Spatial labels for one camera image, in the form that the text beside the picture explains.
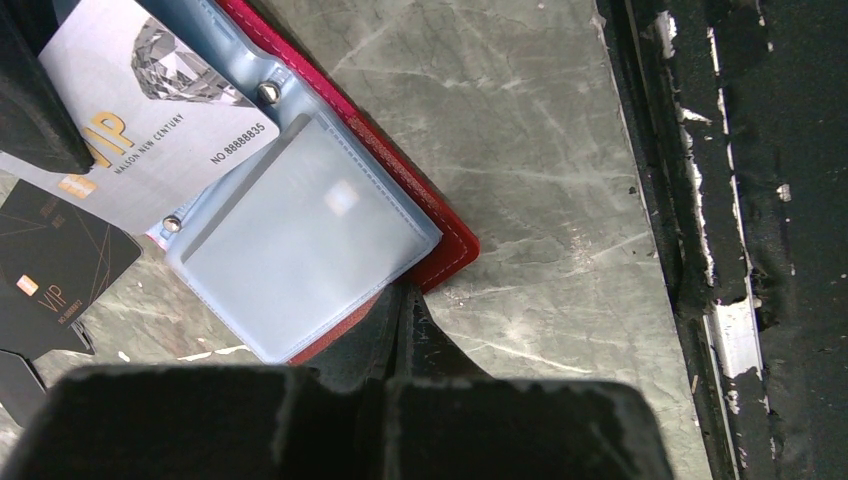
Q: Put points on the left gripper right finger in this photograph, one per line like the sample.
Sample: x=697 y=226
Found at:
x=444 y=418

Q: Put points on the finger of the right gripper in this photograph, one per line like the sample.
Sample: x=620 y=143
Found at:
x=35 y=125

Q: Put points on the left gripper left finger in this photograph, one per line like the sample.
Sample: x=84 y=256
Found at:
x=322 y=420

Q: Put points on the single silver VIP card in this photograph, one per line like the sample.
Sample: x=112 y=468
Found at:
x=159 y=121

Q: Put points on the single black VIP card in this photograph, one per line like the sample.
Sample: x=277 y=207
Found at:
x=56 y=261

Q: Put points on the red leather card holder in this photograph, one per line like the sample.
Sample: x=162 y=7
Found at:
x=290 y=247

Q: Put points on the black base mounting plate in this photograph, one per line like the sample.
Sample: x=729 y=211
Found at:
x=737 y=115

